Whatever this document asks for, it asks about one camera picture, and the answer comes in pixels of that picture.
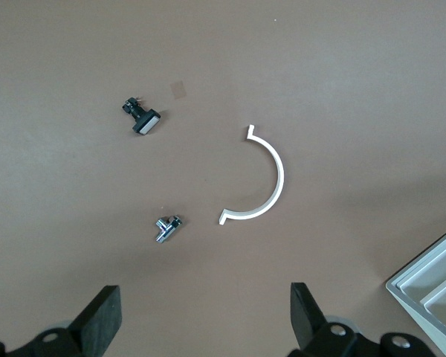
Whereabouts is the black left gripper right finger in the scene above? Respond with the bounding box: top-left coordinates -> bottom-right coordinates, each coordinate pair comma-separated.
288,282 -> 438,357

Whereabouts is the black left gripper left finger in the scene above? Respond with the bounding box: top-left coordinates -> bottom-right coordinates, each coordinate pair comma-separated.
0,285 -> 123,357

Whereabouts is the white drawer cabinet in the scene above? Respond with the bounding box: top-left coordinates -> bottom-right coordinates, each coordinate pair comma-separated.
385,222 -> 446,357

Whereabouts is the chrome metal fitting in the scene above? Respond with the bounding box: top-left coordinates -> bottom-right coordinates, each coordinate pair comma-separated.
154,214 -> 182,245

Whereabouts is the lower small metal part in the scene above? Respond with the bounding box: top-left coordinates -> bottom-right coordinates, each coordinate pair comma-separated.
120,97 -> 161,135

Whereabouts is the white semicircular plastic bracket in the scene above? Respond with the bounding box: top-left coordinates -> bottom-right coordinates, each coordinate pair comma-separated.
217,124 -> 285,226

